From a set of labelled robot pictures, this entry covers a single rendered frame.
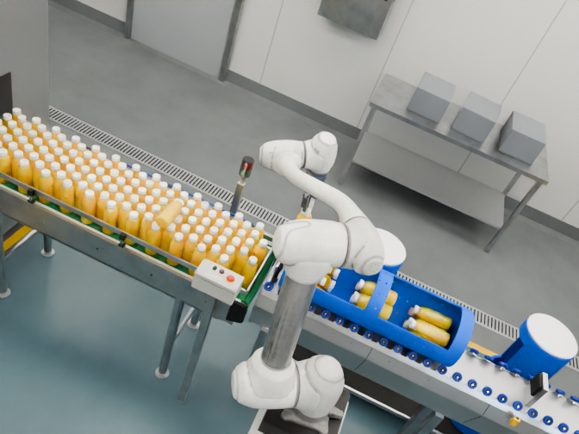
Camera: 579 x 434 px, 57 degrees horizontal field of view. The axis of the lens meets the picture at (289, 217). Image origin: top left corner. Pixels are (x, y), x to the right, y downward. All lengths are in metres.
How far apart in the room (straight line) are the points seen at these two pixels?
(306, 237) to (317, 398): 0.67
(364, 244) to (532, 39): 3.97
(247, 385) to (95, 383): 1.57
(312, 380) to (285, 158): 0.77
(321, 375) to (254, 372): 0.23
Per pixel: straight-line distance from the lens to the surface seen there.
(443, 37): 5.28
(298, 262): 1.47
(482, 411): 2.80
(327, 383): 1.88
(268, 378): 1.80
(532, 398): 2.83
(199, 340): 2.72
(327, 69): 5.58
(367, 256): 1.49
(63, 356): 3.36
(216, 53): 5.94
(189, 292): 2.63
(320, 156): 1.96
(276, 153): 1.92
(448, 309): 2.71
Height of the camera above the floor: 2.85
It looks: 40 degrees down
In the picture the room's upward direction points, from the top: 22 degrees clockwise
